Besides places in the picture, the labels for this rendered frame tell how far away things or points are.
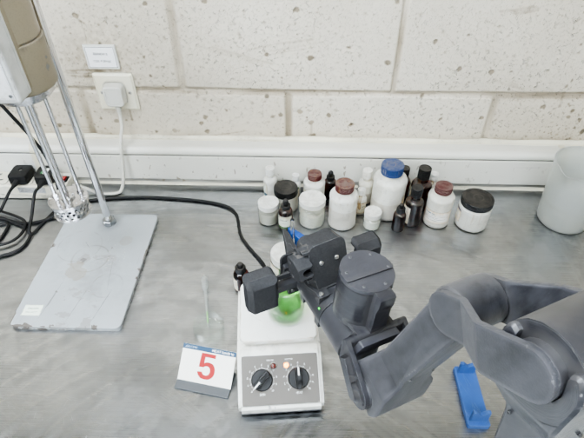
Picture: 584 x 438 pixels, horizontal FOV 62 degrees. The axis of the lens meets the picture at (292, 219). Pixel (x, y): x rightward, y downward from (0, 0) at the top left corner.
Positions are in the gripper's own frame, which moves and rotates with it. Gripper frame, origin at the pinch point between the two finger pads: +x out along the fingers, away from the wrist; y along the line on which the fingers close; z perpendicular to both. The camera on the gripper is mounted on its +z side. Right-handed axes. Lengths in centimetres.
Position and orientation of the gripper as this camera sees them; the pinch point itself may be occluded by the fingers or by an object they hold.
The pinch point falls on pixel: (296, 246)
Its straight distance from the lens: 66.1
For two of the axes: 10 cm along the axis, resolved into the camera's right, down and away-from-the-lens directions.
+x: -4.2, -6.1, 6.7
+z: -0.1, -7.4, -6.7
